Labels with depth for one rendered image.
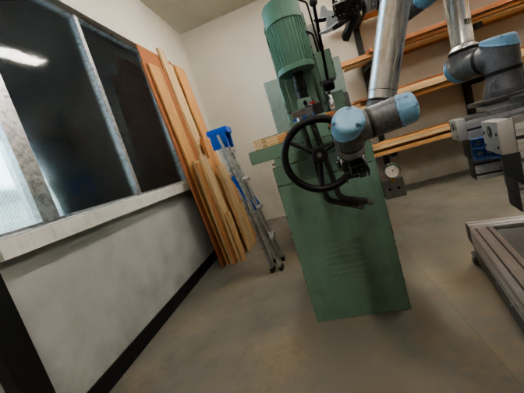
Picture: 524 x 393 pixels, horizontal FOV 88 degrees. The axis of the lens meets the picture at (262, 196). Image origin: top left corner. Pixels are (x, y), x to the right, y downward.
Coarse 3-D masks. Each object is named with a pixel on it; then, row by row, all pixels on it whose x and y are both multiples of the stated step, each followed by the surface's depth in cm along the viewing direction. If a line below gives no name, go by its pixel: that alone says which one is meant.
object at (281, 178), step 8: (368, 144) 114; (328, 152) 118; (336, 152) 117; (368, 152) 115; (304, 160) 121; (336, 160) 118; (368, 160) 115; (280, 168) 123; (296, 168) 122; (304, 168) 121; (312, 168) 121; (336, 168) 119; (280, 176) 124; (304, 176) 122; (312, 176) 121; (280, 184) 125; (288, 184) 124
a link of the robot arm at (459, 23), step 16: (448, 0) 116; (464, 0) 113; (448, 16) 118; (464, 16) 114; (448, 32) 120; (464, 32) 115; (464, 48) 115; (448, 64) 123; (464, 64) 116; (448, 80) 125; (464, 80) 121
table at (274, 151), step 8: (328, 136) 108; (280, 144) 121; (304, 144) 110; (312, 144) 109; (256, 152) 124; (264, 152) 123; (272, 152) 122; (280, 152) 122; (296, 152) 111; (256, 160) 125; (264, 160) 124
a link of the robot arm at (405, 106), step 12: (396, 96) 62; (408, 96) 60; (372, 108) 63; (384, 108) 61; (396, 108) 61; (408, 108) 60; (372, 120) 62; (384, 120) 61; (396, 120) 61; (408, 120) 61; (384, 132) 64
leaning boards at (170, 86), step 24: (144, 48) 242; (144, 72) 227; (168, 72) 267; (168, 96) 245; (192, 96) 303; (168, 120) 238; (192, 120) 290; (192, 144) 269; (192, 168) 244; (216, 168) 263; (192, 192) 240; (216, 192) 247; (216, 216) 241; (240, 216) 276; (216, 240) 252; (240, 240) 276
